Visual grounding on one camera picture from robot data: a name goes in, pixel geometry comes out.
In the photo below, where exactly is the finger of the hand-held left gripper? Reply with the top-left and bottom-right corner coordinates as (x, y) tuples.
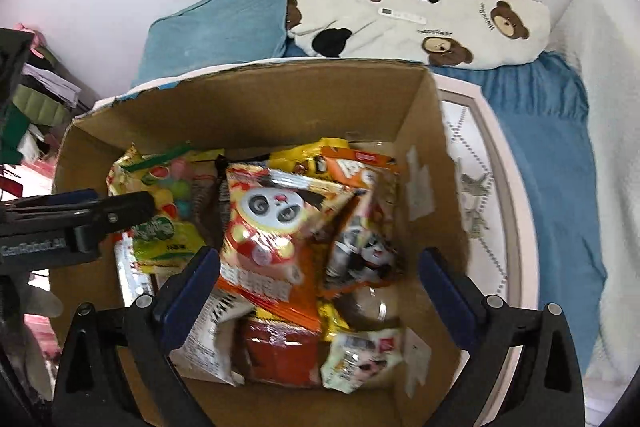
(70, 190), (157, 254)
(0, 188), (101, 216)

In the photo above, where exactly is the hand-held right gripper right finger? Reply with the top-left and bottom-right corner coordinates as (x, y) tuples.
(418, 247), (586, 427)

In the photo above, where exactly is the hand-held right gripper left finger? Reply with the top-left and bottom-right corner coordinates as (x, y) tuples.
(52, 246), (222, 427)

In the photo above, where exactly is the white black-print snack packet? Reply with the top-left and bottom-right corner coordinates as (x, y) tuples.
(167, 291), (246, 388)

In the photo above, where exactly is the green and white snack packet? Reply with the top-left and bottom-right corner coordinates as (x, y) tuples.
(114, 214), (206, 308)

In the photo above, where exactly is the colourful candy ball packet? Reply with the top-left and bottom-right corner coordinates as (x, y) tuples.
(107, 142), (226, 229)

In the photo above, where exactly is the red panda print snack packet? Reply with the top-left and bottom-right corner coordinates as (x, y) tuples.
(217, 162), (372, 334)

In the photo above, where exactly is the small white snack packet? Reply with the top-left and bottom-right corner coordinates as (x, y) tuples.
(320, 327), (404, 393)

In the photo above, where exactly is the cardboard box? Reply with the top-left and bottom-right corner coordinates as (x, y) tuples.
(50, 57), (471, 427)

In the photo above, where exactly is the dark green garment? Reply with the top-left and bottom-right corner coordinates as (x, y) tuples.
(0, 104), (32, 164)

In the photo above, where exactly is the olive puffer jacket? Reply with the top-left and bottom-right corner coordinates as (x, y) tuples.
(12, 84), (69, 126)

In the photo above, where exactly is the orange snack packet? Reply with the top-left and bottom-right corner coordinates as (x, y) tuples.
(319, 146), (404, 304)

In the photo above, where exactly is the pink plush item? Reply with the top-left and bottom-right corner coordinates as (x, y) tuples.
(15, 23), (59, 58)

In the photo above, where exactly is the blue bed sheet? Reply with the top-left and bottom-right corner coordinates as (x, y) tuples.
(429, 52), (609, 376)

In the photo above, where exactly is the blue pillow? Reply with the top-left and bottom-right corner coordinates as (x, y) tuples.
(131, 0), (291, 89)

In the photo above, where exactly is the white textured blanket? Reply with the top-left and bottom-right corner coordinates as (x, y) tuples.
(544, 0), (640, 427)

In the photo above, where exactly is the bear print pillow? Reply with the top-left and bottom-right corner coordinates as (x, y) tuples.
(285, 0), (552, 71)

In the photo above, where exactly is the white remote control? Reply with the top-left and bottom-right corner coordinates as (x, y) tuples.
(378, 6), (426, 24)

